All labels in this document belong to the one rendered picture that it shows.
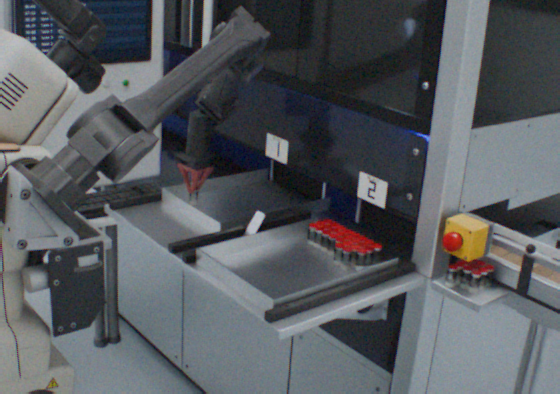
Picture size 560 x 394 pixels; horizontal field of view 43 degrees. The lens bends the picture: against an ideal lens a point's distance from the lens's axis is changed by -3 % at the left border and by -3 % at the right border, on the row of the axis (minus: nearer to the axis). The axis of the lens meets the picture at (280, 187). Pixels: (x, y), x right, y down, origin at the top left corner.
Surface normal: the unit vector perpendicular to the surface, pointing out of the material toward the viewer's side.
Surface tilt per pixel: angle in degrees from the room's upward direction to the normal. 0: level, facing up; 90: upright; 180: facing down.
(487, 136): 90
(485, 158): 90
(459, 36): 90
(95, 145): 58
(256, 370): 90
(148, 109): 46
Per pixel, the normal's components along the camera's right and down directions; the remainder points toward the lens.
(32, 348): 0.63, 0.31
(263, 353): -0.77, 0.17
